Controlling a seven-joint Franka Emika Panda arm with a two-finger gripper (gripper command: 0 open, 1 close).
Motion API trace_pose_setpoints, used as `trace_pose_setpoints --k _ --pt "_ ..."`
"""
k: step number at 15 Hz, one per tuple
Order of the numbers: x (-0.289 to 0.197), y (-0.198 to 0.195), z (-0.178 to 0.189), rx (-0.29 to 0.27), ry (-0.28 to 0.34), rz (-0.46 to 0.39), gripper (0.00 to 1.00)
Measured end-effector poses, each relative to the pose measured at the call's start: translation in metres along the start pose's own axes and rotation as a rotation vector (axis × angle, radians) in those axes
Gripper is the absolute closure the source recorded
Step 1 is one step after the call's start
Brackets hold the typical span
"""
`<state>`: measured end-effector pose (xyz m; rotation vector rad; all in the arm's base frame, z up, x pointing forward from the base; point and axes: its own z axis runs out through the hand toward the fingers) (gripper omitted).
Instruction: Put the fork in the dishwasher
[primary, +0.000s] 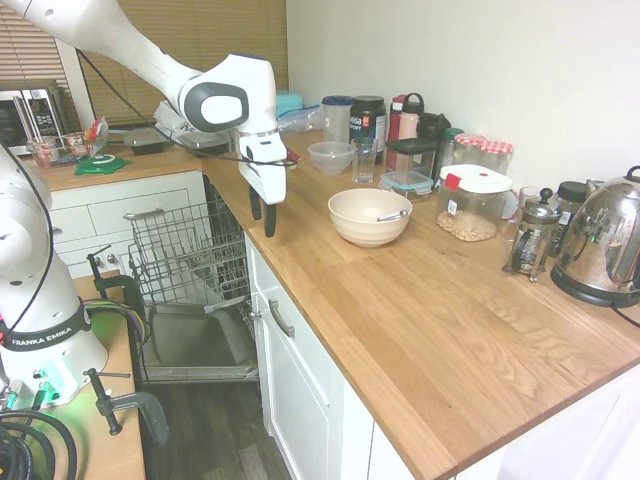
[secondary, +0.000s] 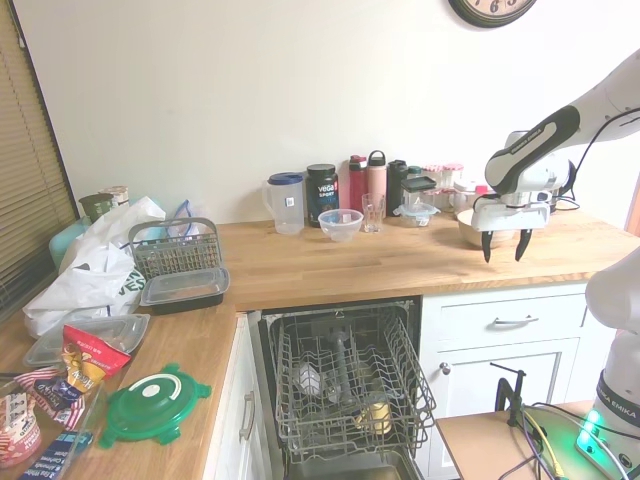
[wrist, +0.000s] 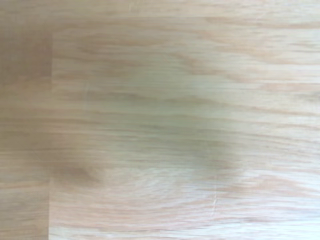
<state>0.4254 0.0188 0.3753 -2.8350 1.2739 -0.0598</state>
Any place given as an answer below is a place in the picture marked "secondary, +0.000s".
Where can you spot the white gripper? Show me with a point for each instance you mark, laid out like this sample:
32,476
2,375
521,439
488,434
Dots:
510,217

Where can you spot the white plastic shopping bag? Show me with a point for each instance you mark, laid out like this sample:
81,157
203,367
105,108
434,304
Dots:
95,270

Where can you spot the clear plastic bowl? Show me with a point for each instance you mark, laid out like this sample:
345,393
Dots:
340,225

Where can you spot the black takeaway container clear lid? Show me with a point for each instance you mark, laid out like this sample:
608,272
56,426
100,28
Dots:
185,292

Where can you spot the clear glass in rack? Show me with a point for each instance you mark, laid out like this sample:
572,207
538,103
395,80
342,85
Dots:
309,377

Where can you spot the clear zip bag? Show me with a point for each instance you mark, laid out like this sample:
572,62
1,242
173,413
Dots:
187,217

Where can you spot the round black wall clock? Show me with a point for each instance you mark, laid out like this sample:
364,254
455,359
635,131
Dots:
492,12

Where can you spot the clear drinking glass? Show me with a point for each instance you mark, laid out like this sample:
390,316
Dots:
373,212

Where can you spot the glass container blue clip lid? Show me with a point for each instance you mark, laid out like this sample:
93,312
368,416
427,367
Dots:
417,214

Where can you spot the pink water bottle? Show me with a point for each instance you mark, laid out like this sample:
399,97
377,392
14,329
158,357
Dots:
377,175

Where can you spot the red yellow snack bag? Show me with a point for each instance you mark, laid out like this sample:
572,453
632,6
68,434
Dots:
90,362

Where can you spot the blue snack bar wrapper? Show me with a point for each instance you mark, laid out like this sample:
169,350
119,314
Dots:
55,455

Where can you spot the jar with red gingham lid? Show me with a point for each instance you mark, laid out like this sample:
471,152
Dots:
452,172
434,172

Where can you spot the black Vega protein tub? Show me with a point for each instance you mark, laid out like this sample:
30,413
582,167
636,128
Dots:
323,192

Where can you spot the gray dishwasher cutlery basket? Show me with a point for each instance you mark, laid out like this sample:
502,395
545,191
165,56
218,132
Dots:
175,252

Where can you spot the yellow cup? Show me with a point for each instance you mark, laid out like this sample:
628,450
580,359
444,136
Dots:
375,417

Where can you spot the cream mixing bowl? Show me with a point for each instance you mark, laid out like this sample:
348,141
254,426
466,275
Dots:
472,232

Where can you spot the black dishwasher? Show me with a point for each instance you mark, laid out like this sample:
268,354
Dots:
280,315

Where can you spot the black water bottle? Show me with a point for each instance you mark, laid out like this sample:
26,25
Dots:
396,187

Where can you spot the teal plastic container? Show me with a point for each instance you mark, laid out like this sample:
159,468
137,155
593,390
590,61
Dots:
62,245

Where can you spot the white corner cabinet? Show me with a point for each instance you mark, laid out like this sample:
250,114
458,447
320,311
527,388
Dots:
235,400

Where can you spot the red water bottle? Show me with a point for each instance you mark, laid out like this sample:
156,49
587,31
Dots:
357,185

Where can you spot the dark green cup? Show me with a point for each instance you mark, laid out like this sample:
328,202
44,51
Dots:
94,207

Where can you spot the beige window blind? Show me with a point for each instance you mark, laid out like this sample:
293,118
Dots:
25,165

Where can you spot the wooden robot mounting board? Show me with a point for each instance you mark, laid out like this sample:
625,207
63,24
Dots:
480,445

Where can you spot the black table clamp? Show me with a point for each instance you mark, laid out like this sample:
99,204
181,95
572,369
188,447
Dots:
510,395

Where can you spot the silver cabinet door knob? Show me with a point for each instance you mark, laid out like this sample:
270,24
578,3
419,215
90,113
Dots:
444,368

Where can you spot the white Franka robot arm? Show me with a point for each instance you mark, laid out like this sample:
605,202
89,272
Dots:
535,145

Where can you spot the red striped popcorn bag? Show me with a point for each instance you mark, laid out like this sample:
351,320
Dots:
20,425

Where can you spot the green round container lid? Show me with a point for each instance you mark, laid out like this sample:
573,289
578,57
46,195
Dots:
150,405

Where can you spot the clear glass baking dish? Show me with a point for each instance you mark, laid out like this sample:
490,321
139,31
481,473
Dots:
92,415

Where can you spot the clear pitcher blue lid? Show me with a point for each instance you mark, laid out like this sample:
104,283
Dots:
287,205

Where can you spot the white base cabinet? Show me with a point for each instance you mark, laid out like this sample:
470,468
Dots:
500,345

